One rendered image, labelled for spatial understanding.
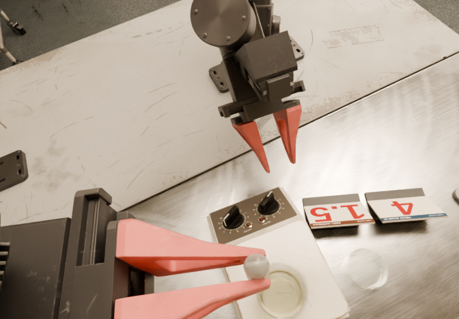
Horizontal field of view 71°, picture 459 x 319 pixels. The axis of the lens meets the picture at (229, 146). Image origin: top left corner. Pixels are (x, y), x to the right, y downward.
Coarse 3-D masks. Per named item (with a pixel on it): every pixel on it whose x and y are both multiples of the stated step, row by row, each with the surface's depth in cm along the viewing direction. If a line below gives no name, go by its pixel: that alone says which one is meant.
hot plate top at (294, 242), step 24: (264, 240) 42; (288, 240) 41; (312, 240) 41; (312, 264) 40; (312, 288) 38; (336, 288) 38; (240, 312) 38; (264, 312) 38; (312, 312) 37; (336, 312) 37
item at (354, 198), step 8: (304, 200) 53; (312, 200) 52; (320, 200) 52; (328, 200) 52; (336, 200) 52; (344, 200) 52; (352, 200) 52; (304, 208) 52; (344, 224) 46; (352, 224) 46; (360, 224) 46
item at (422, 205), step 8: (400, 200) 50; (408, 200) 50; (416, 200) 50; (424, 200) 50; (376, 208) 49; (384, 208) 49; (392, 208) 48; (400, 208) 48; (408, 208) 48; (416, 208) 48; (424, 208) 48; (432, 208) 47; (384, 216) 47; (392, 216) 47; (400, 216) 46
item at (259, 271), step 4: (256, 264) 16; (260, 264) 16; (264, 264) 16; (268, 264) 17; (244, 268) 17; (248, 268) 16; (252, 268) 16; (256, 268) 16; (260, 268) 16; (264, 268) 16; (268, 268) 17; (248, 272) 16; (252, 272) 16; (256, 272) 16; (260, 272) 16; (264, 272) 16; (268, 272) 18; (248, 276) 17; (252, 276) 16; (256, 276) 16; (260, 276) 16; (264, 276) 17
